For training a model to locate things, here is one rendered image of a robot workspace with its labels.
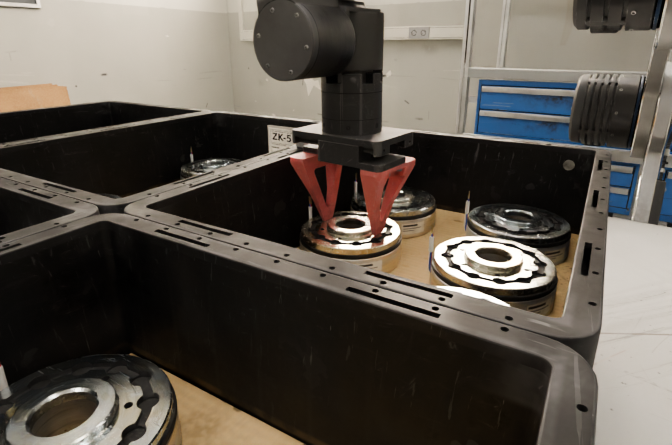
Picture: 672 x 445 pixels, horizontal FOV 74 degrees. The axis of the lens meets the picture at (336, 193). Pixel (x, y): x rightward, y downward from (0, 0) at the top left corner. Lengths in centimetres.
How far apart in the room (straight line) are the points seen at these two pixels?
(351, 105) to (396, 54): 308
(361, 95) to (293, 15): 10
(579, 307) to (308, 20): 24
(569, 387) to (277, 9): 29
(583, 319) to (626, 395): 36
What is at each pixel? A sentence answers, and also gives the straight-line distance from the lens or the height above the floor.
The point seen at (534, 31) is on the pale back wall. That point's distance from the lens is 317.
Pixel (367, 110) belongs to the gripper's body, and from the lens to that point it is 41.
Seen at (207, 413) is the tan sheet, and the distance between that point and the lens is 31.
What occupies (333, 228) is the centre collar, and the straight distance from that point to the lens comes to 44.
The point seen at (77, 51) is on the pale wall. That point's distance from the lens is 367.
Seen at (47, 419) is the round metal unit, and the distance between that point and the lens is 30.
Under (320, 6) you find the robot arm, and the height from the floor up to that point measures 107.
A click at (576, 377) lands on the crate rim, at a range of 19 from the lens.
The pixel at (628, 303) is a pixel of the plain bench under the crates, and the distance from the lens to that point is 75.
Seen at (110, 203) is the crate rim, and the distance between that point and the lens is 36.
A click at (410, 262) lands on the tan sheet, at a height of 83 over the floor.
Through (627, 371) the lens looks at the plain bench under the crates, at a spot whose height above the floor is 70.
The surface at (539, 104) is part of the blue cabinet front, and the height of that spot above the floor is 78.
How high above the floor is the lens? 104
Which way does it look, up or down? 18 degrees down
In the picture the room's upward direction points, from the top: straight up
